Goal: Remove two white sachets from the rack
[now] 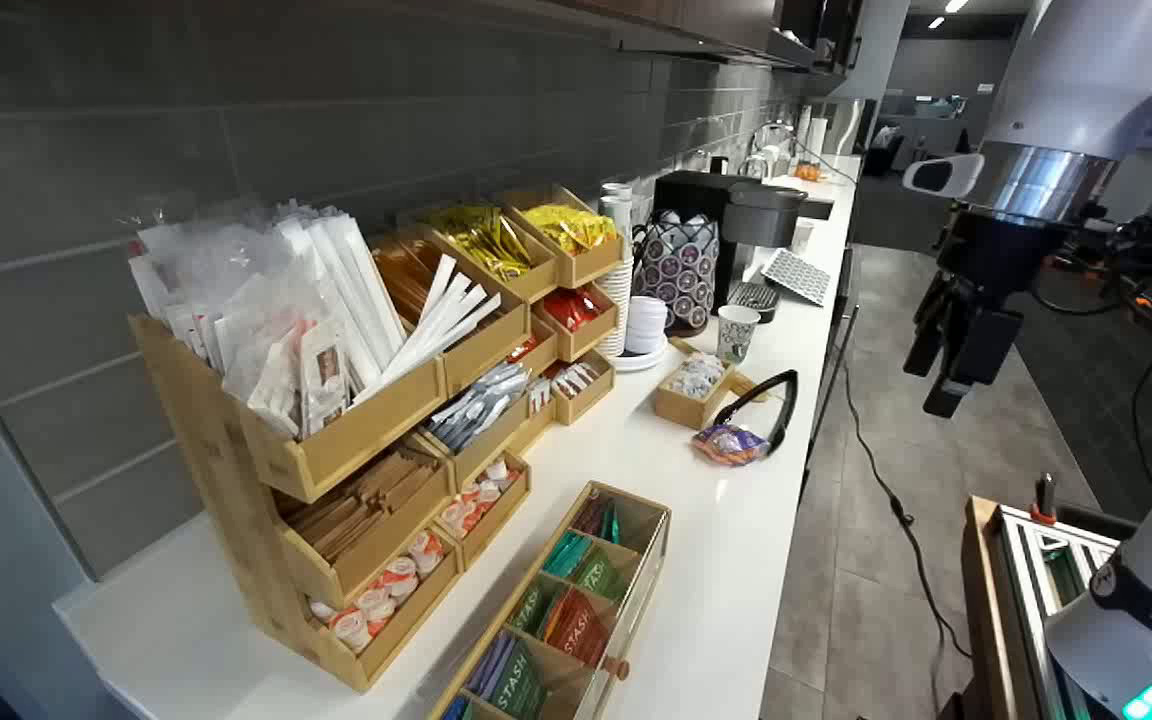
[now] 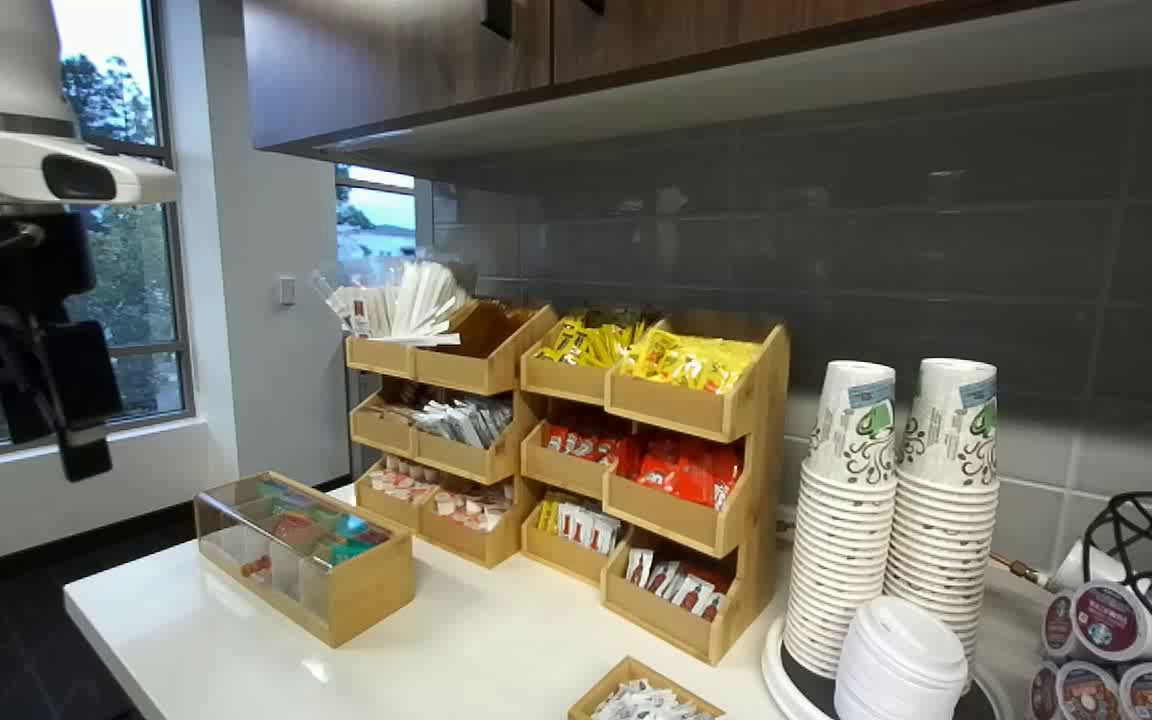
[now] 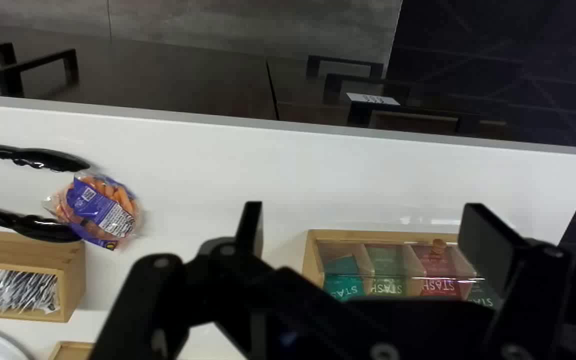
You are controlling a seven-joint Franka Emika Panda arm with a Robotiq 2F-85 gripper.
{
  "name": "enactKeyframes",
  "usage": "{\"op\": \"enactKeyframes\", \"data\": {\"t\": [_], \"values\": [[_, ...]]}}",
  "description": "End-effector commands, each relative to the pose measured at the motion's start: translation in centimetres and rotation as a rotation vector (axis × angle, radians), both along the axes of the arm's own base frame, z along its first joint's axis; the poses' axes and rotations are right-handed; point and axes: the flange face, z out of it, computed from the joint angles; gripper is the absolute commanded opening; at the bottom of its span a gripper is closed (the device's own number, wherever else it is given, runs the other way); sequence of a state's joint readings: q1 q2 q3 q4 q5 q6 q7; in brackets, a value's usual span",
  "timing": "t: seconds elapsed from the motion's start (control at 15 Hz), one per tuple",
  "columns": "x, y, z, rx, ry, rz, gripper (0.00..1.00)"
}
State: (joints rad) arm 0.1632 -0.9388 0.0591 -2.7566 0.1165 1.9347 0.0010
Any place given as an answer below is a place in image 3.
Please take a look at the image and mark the black tongs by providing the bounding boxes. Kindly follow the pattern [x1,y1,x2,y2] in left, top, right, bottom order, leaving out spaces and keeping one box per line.
[0,142,92,242]

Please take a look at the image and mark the orange snack bag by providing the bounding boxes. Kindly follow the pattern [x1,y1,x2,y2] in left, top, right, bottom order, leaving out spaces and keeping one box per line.
[45,169,145,250]

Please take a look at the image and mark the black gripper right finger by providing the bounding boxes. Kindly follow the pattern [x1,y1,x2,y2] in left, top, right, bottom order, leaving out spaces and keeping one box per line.
[458,204,574,360]

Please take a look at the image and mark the wooden box with cutlery packets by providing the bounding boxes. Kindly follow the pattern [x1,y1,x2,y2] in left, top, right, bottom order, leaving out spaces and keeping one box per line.
[0,231,86,321]

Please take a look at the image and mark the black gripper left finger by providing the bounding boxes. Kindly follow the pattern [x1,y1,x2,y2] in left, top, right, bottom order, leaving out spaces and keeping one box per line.
[90,202,265,360]

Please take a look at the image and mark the small wooden tray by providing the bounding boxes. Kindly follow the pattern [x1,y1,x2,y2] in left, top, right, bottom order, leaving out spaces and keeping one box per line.
[50,341,92,360]

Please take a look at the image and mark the wooden tea bag box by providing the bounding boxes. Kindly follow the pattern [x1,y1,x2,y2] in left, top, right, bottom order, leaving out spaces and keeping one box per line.
[303,229,501,307]

